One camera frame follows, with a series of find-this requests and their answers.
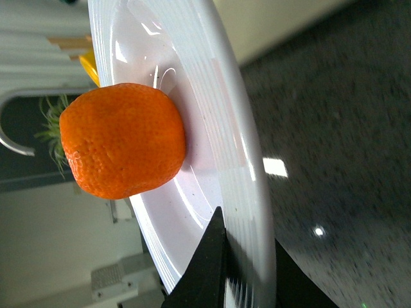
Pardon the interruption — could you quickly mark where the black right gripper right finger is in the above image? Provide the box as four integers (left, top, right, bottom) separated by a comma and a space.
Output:
275, 241, 338, 308

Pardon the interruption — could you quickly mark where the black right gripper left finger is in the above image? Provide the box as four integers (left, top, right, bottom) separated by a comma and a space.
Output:
161, 207, 227, 308

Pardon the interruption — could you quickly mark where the orange mandarin fruit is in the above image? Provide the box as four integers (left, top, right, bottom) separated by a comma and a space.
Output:
59, 83, 186, 200

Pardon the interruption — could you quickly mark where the white round plate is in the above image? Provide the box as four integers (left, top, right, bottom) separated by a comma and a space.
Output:
88, 1, 276, 307

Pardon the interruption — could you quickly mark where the grey metal equipment box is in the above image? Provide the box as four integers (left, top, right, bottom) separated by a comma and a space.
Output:
91, 253, 164, 307

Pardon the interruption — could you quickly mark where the green spiky plant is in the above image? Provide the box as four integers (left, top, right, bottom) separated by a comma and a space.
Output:
35, 94, 71, 179

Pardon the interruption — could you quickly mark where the yellow plastic cup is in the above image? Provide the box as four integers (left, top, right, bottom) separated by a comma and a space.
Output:
78, 49, 100, 87

